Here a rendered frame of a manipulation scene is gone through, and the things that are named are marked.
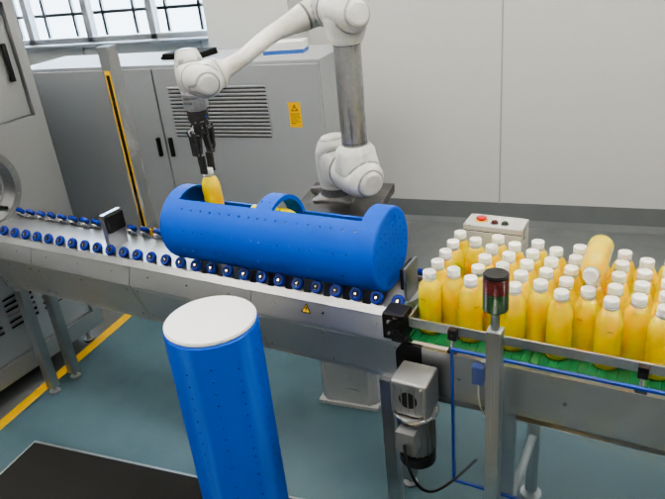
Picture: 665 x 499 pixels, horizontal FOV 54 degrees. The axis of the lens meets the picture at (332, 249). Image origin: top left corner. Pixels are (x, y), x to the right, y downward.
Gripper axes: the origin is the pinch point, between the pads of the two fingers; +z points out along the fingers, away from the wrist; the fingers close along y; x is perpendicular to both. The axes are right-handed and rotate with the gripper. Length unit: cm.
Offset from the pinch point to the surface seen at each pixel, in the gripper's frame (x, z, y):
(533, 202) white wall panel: 62, 114, -272
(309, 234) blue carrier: 53, 15, 17
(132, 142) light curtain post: -65, 3, -27
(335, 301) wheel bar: 59, 39, 16
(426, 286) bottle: 93, 25, 21
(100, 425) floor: -77, 131, 22
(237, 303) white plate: 41, 28, 44
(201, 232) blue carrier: 8.6, 18.7, 19.2
